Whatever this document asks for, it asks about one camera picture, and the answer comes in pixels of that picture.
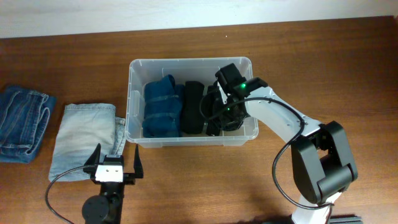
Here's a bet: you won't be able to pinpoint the black camera cable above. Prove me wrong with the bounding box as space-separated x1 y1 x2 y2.
198 92 335 211
44 164 96 224

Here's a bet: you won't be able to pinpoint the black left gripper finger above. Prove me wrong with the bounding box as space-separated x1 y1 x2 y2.
84 143 101 166
133 144 144 179

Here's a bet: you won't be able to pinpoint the light blue folded jeans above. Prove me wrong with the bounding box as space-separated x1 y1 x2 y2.
49 103 126 181

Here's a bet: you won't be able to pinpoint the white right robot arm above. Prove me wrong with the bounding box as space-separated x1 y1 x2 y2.
210 63 361 223

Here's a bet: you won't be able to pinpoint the dark grey garment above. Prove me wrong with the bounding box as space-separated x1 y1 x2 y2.
201 85 223 136

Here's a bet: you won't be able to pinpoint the black garment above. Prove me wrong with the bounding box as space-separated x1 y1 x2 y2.
180 81 205 134

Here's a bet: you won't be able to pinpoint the clear plastic storage bin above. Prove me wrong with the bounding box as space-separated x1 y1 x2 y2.
125 57 259 148

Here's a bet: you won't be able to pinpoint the black left camera cable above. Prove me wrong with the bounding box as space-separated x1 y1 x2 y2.
44 164 96 224

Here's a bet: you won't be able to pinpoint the black right camera cable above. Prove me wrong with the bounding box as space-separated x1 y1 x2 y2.
198 92 335 211

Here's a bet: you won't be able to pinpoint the dark blue folded jeans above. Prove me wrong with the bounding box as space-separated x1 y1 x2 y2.
1 86 57 164

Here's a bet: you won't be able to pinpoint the teal blue garment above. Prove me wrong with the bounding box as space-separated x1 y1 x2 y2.
142 75 185 138

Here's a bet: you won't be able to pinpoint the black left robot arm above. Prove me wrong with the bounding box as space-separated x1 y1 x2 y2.
81 144 144 224

